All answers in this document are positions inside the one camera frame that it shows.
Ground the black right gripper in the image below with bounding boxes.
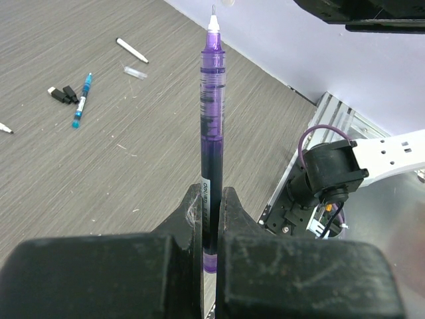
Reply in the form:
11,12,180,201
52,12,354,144
295,0,424,34

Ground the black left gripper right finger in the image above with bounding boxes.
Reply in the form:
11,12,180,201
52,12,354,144
215,187,266,318

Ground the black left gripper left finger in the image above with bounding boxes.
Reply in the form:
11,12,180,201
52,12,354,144
153,184,203,318

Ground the cyan gel pen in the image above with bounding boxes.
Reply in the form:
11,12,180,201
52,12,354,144
72,72,92,129

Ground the purple gel pen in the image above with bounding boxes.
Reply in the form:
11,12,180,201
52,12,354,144
200,6,226,274

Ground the clear pen cap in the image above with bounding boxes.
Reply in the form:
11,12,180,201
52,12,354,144
124,66,147,80
221,0,235,7

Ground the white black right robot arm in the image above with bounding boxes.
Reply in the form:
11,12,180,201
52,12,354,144
282,1,424,209

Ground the black pen cap white end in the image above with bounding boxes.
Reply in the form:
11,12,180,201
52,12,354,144
47,86,71,104

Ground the white pen at right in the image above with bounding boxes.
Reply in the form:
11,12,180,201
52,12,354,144
116,37,149,64

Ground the white pen black tip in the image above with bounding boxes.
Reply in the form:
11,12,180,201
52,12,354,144
0,123,14,134

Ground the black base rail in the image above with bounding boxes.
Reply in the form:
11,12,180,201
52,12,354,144
259,144,353,238

